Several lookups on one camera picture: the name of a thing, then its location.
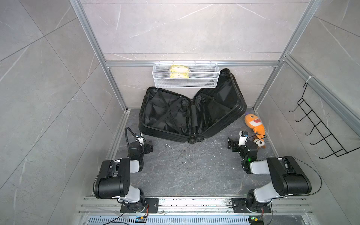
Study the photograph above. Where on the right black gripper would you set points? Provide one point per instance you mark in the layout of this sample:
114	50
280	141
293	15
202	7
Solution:
233	144

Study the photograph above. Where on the orange shark plush toy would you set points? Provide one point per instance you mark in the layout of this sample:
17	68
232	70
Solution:
254	123

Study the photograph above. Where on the black wire hook rack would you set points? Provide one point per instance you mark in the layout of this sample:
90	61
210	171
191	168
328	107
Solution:
334	145

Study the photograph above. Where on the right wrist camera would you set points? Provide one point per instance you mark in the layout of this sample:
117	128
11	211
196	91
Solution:
243	137

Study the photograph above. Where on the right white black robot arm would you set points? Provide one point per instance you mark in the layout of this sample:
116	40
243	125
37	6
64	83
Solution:
287	178

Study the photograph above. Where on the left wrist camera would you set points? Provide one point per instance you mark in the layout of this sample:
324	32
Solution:
140	138

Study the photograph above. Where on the white wire mesh basket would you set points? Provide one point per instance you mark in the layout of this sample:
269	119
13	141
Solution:
202	75

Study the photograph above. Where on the black hard-shell suitcase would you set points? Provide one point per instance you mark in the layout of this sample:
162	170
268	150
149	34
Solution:
175	117

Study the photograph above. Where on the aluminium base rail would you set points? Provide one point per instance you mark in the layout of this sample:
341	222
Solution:
195	210

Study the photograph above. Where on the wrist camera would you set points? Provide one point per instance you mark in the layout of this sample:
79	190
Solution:
243	137
140	138

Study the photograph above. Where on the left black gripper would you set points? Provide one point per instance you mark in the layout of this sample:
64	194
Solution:
147	146

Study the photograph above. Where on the yellow packet in basket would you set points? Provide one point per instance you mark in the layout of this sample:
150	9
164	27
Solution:
179	72

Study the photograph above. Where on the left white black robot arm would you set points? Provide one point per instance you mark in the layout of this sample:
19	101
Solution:
113	179

